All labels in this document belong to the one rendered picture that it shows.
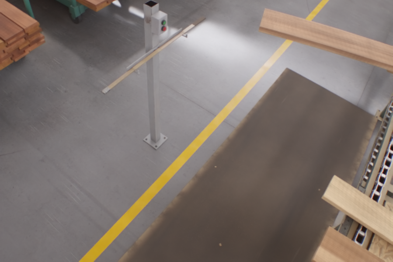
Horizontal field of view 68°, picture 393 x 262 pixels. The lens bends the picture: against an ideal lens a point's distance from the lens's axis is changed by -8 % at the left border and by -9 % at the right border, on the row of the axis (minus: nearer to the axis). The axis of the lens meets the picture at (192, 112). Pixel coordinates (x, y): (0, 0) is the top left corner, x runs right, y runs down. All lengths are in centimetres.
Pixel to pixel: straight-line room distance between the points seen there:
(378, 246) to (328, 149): 142
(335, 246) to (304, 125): 167
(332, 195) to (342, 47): 120
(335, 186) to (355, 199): 12
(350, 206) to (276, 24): 140
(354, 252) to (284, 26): 161
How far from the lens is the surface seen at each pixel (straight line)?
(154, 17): 176
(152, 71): 204
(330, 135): 310
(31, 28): 300
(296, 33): 243
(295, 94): 329
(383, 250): 177
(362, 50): 255
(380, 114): 360
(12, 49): 298
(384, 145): 214
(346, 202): 171
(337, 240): 161
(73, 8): 354
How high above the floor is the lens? 224
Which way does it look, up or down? 51 degrees down
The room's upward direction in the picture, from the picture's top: 6 degrees clockwise
